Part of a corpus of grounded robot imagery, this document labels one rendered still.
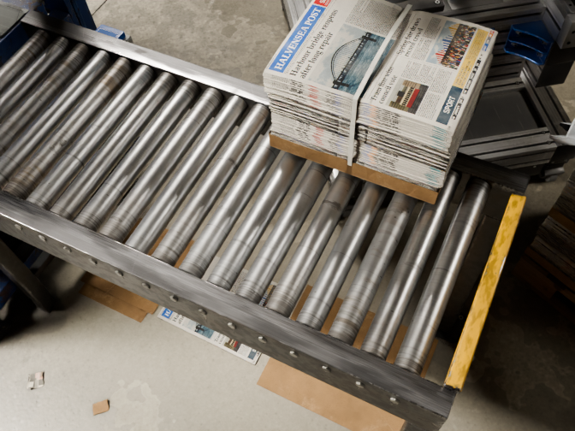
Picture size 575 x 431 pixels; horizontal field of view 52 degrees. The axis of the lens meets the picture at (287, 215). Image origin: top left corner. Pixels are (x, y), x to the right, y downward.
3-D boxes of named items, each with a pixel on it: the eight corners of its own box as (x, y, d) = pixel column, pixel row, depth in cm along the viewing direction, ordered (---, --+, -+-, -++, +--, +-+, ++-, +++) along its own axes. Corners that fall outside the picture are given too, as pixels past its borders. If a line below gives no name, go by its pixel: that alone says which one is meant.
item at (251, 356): (294, 290, 200) (293, 289, 199) (255, 365, 187) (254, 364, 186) (200, 250, 210) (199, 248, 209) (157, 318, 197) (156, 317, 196)
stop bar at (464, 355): (526, 202, 120) (529, 196, 119) (460, 396, 101) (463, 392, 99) (510, 196, 121) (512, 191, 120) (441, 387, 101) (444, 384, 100)
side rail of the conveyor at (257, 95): (515, 204, 134) (531, 174, 124) (509, 223, 132) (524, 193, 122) (49, 43, 170) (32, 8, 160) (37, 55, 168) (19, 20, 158)
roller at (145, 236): (251, 109, 144) (249, 95, 140) (144, 267, 122) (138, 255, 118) (233, 103, 145) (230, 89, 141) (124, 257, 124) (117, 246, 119)
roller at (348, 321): (436, 168, 130) (427, 152, 127) (352, 357, 108) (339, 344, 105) (417, 170, 133) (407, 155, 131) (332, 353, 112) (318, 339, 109)
